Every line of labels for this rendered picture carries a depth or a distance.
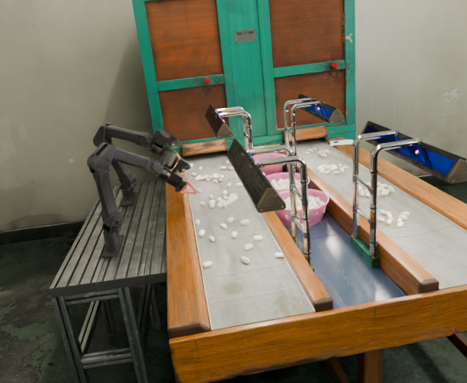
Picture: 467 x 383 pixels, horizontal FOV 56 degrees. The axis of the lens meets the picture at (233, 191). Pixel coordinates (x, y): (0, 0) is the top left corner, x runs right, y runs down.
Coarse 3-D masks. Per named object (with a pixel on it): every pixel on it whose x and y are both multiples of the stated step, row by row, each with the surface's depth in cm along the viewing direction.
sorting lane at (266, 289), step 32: (192, 160) 292; (224, 160) 284; (256, 224) 186; (224, 256) 162; (256, 256) 160; (224, 288) 142; (256, 288) 140; (288, 288) 138; (224, 320) 126; (256, 320) 125
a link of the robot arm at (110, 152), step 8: (104, 144) 188; (96, 152) 185; (104, 152) 180; (112, 152) 182; (120, 152) 186; (128, 152) 189; (96, 160) 179; (104, 160) 181; (120, 160) 188; (128, 160) 190; (136, 160) 192; (144, 160) 194; (152, 160) 196; (96, 168) 179; (104, 168) 181; (144, 168) 195
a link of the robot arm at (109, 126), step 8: (104, 128) 236; (112, 128) 236; (120, 128) 237; (96, 136) 238; (104, 136) 238; (112, 136) 238; (120, 136) 237; (128, 136) 236; (136, 136) 234; (144, 136) 233; (96, 144) 240
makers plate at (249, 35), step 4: (236, 32) 271; (240, 32) 272; (244, 32) 272; (248, 32) 273; (252, 32) 273; (236, 36) 272; (240, 36) 273; (244, 36) 273; (248, 36) 273; (252, 36) 274; (236, 40) 273; (240, 40) 273; (244, 40) 274; (248, 40) 274; (252, 40) 274
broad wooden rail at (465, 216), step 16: (368, 160) 246; (384, 160) 243; (384, 176) 222; (400, 176) 216; (416, 192) 195; (432, 192) 193; (432, 208) 183; (448, 208) 176; (464, 208) 175; (464, 224) 163
